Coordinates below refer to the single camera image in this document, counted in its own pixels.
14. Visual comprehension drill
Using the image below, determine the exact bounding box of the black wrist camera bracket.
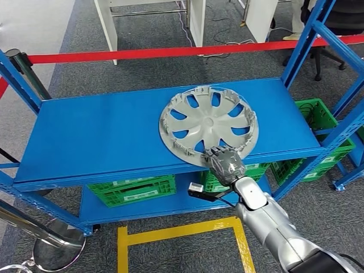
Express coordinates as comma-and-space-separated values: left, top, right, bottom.
187, 188, 237, 208

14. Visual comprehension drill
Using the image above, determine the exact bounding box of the yellow floor tape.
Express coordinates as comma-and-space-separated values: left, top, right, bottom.
117, 216, 257, 273

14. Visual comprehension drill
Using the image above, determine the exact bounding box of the chrome stool base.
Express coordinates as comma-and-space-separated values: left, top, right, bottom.
0, 259, 35, 273

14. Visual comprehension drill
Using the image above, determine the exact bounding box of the person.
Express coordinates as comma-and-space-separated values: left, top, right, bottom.
282, 0, 316, 42

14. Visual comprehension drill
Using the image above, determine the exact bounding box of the red barrier belt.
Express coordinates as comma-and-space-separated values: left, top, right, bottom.
0, 34, 364, 100

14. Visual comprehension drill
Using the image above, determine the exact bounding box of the black office chair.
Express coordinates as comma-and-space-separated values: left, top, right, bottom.
283, 0, 364, 82

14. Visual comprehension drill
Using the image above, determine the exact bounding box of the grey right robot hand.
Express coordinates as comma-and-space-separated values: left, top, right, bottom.
202, 146, 247, 188

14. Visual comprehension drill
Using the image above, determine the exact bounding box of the white floor cable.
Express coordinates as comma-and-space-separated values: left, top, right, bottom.
197, 38, 257, 58
174, 0, 194, 47

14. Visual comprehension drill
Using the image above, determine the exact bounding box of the grey plastic wheel hubcap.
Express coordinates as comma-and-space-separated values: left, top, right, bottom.
159, 85, 259, 168

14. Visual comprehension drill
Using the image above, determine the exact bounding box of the white desk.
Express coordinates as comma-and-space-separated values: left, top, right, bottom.
245, 0, 280, 43
94, 0, 208, 67

